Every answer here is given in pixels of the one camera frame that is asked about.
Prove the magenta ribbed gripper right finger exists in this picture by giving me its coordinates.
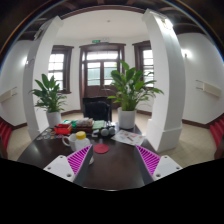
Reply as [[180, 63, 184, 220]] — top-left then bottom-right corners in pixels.
[[134, 145, 182, 185]]

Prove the printed paper leaflet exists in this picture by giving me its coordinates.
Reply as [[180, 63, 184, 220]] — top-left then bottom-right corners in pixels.
[[113, 130, 144, 145]]

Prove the white ceramic mug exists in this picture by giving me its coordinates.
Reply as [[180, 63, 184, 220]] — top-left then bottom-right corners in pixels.
[[62, 134, 77, 151]]

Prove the red plastic tray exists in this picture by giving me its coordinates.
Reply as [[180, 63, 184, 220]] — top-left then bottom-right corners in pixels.
[[54, 124, 72, 135]]

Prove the colourful stickers sheet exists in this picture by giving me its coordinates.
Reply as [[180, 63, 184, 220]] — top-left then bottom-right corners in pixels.
[[37, 128, 57, 140]]

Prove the grey round ball object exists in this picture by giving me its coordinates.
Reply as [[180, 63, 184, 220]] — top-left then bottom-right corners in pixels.
[[101, 128, 109, 137]]

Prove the green cloth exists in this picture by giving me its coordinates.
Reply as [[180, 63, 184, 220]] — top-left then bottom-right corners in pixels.
[[92, 120, 106, 130]]

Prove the white bottle with yellow cap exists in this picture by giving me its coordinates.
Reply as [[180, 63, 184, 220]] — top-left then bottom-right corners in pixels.
[[75, 131, 90, 151]]

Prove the white pillar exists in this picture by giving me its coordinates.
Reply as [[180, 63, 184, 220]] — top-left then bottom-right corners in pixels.
[[23, 16, 63, 140], [142, 9, 185, 153]]

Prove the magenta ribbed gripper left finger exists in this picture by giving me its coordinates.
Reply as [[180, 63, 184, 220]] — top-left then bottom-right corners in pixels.
[[44, 145, 93, 186]]

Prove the black chair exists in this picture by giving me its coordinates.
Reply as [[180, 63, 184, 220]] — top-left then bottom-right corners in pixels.
[[83, 97, 112, 121]]

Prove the potted plant white pot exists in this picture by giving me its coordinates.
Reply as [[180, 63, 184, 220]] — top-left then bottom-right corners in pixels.
[[109, 61, 163, 129], [30, 74, 66, 128]]

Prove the right white pillar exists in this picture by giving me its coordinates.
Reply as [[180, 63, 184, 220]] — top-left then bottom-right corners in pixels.
[[142, 9, 185, 153]]

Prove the right potted plant white pot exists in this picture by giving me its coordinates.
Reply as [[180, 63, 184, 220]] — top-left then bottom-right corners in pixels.
[[109, 61, 163, 129]]

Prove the left white pillar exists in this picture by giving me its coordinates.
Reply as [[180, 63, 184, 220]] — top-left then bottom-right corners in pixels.
[[23, 16, 63, 140]]

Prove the left potted plant white pot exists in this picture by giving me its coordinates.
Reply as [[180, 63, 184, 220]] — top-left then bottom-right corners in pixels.
[[30, 74, 66, 128]]

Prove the brown wooden double door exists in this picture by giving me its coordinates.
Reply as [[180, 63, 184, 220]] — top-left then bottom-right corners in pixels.
[[79, 43, 125, 100]]

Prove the round red coaster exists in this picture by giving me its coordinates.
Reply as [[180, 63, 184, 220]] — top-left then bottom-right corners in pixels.
[[94, 144, 109, 154]]

